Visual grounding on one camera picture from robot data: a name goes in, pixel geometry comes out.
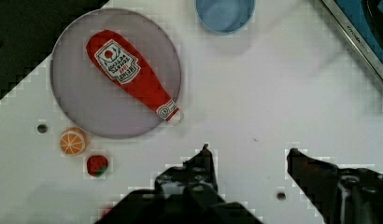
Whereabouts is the grey round plate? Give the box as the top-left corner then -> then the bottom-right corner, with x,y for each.
50,8 -> 182,139

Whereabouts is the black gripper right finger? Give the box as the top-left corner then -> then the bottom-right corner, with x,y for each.
287,148 -> 383,224

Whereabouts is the orange slice toy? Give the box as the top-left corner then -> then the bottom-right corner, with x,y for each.
60,127 -> 89,156

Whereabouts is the blue bowl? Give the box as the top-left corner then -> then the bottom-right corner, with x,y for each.
194,0 -> 256,35

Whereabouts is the black toaster oven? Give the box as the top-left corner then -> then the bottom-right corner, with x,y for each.
319,0 -> 383,84

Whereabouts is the red strawberry toy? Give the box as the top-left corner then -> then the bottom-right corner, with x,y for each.
86,155 -> 109,177

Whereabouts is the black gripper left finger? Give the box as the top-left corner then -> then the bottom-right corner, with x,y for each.
154,143 -> 219,198

